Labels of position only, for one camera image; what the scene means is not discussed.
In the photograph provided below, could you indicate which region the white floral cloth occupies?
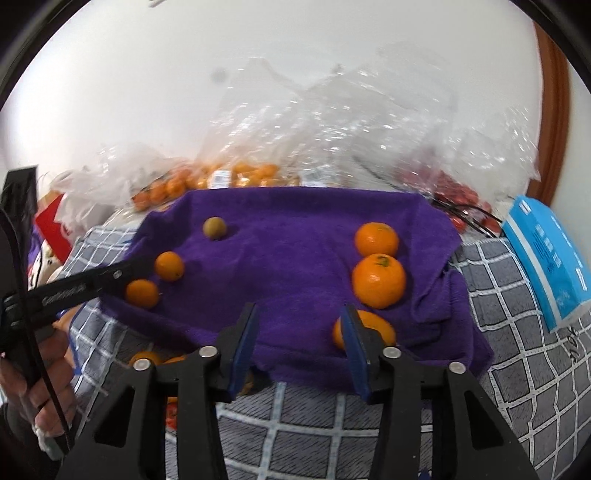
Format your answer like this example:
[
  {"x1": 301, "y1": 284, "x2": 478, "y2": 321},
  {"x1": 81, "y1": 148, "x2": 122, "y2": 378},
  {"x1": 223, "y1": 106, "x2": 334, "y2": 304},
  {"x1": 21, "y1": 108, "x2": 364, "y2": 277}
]
[{"x1": 25, "y1": 240, "x2": 65, "y2": 287}]

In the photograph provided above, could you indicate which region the large clear plastic bag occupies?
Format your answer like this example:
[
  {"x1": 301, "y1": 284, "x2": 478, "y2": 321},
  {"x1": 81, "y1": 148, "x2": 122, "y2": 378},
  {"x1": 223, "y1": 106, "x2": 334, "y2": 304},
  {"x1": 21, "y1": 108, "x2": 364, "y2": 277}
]
[{"x1": 198, "y1": 58, "x2": 370, "y2": 190}]

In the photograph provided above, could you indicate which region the red paper shopping bag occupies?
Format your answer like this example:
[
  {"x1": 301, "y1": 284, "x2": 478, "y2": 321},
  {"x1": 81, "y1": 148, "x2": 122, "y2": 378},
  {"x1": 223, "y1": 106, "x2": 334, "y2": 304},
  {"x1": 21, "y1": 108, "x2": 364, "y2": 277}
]
[{"x1": 34, "y1": 191, "x2": 77, "y2": 254}]

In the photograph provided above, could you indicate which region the small clear plastic bag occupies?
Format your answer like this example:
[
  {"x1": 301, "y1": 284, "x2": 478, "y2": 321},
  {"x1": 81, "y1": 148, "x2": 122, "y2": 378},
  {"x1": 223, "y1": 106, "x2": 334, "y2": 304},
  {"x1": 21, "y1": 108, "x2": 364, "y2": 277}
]
[{"x1": 99, "y1": 143, "x2": 204, "y2": 213}]

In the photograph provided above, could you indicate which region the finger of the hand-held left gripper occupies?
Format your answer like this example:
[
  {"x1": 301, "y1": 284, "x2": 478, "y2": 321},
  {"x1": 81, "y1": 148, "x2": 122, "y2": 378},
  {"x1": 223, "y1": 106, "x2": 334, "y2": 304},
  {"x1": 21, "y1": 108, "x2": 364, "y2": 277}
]
[
  {"x1": 25, "y1": 258, "x2": 155, "y2": 317},
  {"x1": 0, "y1": 167, "x2": 38, "y2": 296}
]

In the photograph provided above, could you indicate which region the brown wooden door frame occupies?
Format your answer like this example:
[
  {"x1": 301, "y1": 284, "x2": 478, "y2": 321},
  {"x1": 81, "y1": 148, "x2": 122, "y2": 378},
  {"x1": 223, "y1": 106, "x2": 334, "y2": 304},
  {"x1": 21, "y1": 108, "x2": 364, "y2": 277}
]
[{"x1": 533, "y1": 21, "x2": 571, "y2": 208}]

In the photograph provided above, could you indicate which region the small green-yellow fruit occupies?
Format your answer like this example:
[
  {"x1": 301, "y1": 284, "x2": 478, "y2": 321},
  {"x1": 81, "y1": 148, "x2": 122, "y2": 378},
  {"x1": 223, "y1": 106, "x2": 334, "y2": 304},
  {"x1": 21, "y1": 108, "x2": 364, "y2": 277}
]
[{"x1": 203, "y1": 217, "x2": 228, "y2": 241}]

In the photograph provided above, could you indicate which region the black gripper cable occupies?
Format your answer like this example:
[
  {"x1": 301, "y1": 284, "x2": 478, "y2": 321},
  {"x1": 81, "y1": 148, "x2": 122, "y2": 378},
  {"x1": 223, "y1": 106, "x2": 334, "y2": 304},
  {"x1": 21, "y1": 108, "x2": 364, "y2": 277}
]
[{"x1": 0, "y1": 205, "x2": 75, "y2": 457}]

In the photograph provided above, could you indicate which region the purple towel covered tray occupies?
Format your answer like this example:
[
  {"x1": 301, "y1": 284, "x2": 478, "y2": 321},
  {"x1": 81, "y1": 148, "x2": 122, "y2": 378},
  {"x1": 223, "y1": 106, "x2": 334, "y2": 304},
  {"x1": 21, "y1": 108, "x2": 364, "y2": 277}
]
[{"x1": 99, "y1": 187, "x2": 495, "y2": 395}]

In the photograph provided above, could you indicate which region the pile of bagged mandarins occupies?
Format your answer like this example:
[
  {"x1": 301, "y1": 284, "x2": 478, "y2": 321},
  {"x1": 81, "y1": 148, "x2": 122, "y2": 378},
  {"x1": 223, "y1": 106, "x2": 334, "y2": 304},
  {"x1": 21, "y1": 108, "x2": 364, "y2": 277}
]
[{"x1": 131, "y1": 159, "x2": 282, "y2": 213}]

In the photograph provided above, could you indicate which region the orange mandarin with stem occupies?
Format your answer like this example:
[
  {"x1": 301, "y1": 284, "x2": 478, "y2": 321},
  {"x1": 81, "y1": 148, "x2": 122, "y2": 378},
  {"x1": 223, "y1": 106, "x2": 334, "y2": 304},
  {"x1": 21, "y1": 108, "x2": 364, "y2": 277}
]
[{"x1": 352, "y1": 254, "x2": 407, "y2": 309}]

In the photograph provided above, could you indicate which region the clear bag with red fruits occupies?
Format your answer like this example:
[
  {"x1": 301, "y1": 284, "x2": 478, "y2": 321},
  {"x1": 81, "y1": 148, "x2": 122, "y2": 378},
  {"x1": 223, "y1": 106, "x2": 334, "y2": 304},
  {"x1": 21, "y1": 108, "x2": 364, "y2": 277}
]
[{"x1": 314, "y1": 41, "x2": 541, "y2": 232}]

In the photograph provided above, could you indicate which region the grey plastic bag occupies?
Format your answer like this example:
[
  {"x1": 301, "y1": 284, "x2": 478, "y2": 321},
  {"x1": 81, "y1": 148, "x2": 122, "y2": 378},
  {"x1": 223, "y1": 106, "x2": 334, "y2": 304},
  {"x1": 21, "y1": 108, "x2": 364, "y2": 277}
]
[{"x1": 48, "y1": 168, "x2": 134, "y2": 227}]

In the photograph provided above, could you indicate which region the pile of red fruits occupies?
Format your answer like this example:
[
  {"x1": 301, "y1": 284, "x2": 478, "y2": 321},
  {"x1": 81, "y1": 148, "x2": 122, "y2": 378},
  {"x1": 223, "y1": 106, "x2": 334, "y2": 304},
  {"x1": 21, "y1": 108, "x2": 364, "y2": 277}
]
[{"x1": 397, "y1": 168, "x2": 502, "y2": 236}]

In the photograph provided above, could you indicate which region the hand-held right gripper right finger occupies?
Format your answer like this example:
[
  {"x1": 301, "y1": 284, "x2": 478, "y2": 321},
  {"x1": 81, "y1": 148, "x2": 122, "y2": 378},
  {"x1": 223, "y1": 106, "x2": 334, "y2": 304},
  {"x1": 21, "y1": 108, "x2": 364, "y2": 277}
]
[{"x1": 339, "y1": 305, "x2": 541, "y2": 480}]

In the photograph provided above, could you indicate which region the thin black cable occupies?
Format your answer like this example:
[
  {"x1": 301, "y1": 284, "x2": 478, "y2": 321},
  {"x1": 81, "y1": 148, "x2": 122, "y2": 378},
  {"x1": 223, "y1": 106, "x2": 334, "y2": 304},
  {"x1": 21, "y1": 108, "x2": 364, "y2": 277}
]
[{"x1": 429, "y1": 194, "x2": 504, "y2": 236}]

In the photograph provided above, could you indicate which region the grey checkered star blanket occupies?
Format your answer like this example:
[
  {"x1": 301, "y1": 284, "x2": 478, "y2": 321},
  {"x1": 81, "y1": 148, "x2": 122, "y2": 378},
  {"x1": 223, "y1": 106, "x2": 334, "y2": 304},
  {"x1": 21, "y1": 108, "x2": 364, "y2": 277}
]
[{"x1": 60, "y1": 224, "x2": 591, "y2": 480}]

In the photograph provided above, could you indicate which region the person's left hand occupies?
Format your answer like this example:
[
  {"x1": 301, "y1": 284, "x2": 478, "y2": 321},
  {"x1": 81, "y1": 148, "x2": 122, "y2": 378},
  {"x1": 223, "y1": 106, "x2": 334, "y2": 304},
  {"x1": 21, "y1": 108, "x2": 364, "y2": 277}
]
[{"x1": 0, "y1": 325, "x2": 79, "y2": 446}]

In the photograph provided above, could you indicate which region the oblong orange mandarin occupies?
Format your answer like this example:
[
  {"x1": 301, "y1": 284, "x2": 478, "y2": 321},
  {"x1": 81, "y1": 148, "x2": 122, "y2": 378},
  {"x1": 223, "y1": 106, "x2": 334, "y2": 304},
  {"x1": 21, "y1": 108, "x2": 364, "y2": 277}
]
[{"x1": 332, "y1": 310, "x2": 397, "y2": 352}]

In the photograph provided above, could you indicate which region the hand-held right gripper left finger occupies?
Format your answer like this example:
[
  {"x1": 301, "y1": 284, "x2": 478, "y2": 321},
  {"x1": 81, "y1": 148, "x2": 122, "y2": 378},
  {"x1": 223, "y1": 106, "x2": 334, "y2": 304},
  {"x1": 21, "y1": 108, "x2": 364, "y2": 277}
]
[{"x1": 55, "y1": 302, "x2": 259, "y2": 480}]

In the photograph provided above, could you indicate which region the blue tissue pack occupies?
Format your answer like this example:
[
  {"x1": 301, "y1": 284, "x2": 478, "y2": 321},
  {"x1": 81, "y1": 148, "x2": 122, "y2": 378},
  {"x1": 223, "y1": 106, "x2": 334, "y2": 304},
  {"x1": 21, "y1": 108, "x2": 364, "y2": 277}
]
[{"x1": 501, "y1": 195, "x2": 591, "y2": 334}]

